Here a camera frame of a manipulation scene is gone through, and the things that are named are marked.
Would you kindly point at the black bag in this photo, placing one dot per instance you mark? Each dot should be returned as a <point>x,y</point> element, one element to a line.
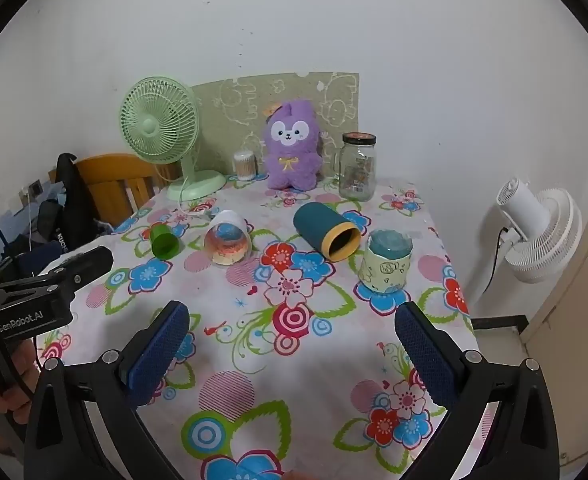
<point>74,205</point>

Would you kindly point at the green patterned wall sheet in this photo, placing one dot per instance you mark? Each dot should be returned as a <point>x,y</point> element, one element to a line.
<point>224,105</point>

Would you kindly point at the white cup with orange print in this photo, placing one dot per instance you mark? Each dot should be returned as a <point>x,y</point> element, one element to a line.
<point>228,240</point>

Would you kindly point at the pale green sleeved cup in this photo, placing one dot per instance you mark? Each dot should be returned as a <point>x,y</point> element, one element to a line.
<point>386,265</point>

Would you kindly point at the small green cup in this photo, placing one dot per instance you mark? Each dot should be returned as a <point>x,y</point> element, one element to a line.
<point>164,244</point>

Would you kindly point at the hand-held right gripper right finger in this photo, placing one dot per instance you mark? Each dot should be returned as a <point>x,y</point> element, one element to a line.
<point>426,355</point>

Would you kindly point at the glass jar with lid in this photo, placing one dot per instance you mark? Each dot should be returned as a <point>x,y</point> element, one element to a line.
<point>356,176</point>

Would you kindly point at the cotton swab container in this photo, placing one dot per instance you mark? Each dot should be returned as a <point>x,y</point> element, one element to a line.
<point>246,166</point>

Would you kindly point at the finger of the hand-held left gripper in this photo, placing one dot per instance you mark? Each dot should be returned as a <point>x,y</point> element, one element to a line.
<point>86,262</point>

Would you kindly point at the floral tablecloth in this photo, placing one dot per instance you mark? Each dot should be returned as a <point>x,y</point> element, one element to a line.
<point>294,340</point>

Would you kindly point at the wooden chair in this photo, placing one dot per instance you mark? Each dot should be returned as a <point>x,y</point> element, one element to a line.
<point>111,182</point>

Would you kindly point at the teal cup with yellow rim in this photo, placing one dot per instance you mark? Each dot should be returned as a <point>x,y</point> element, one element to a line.
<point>319,225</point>

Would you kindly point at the white standing fan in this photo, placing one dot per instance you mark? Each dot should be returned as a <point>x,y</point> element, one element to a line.
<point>541,232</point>

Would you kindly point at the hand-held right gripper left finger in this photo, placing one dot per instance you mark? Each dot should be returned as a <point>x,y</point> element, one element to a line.
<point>158,352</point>

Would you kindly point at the green desk fan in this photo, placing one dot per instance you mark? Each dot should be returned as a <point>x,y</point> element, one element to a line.
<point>150,122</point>

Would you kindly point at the purple plush toy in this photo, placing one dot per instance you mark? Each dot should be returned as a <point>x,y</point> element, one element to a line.
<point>292,160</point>

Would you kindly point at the person's left hand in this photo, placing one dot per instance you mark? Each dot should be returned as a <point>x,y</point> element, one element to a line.
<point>21,395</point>

